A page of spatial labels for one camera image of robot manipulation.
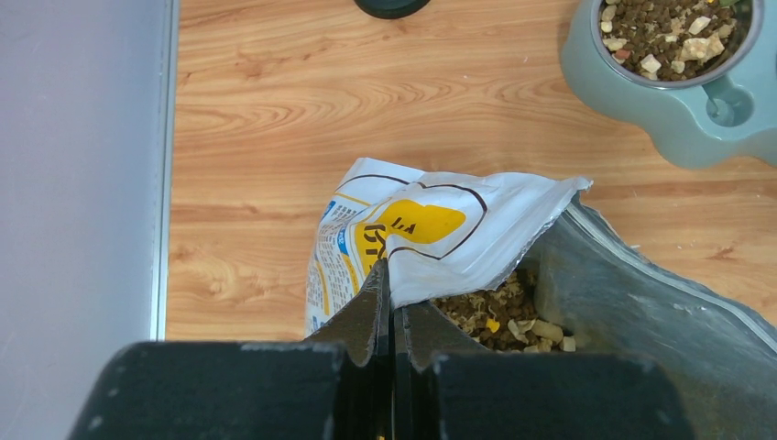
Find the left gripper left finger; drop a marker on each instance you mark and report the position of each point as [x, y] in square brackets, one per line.
[331, 385]

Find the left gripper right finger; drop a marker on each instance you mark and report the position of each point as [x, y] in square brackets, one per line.
[447, 386]

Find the pet food bag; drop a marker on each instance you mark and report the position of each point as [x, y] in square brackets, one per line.
[446, 236]

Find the grey double pet bowl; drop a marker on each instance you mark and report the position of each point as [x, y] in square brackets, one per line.
[693, 124]

